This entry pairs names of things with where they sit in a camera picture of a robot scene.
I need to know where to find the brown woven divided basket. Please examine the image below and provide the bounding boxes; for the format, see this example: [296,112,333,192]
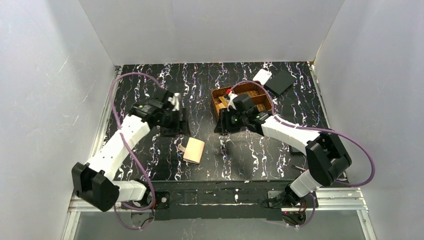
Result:
[211,81,274,120]

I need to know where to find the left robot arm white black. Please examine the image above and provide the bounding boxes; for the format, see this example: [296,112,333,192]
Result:
[71,88,190,212]

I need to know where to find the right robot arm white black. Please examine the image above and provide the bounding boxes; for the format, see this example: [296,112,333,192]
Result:
[214,93,352,205]

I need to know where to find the gold card lying beneath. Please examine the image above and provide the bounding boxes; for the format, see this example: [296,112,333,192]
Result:
[213,97,228,112]

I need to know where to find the white small box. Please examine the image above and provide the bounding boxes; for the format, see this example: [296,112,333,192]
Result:
[252,69,272,86]

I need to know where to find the black flat box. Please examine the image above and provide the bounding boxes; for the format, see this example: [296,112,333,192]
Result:
[264,70,297,96]

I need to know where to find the red blue screwdriver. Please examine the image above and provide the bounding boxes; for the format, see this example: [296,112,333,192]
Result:
[291,165,306,171]

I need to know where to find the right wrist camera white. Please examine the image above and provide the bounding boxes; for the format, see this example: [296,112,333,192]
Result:
[224,89,243,111]

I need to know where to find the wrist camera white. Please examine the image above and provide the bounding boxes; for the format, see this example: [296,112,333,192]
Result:
[168,93,182,112]
[224,89,243,111]

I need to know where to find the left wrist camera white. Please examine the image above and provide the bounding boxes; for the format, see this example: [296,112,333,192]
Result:
[168,93,182,112]

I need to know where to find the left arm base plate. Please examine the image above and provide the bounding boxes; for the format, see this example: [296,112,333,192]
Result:
[132,191,171,210]

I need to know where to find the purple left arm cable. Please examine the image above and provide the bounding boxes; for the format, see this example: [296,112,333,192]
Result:
[109,72,163,231]

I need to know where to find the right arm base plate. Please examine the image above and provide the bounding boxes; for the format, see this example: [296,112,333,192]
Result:
[261,190,319,212]

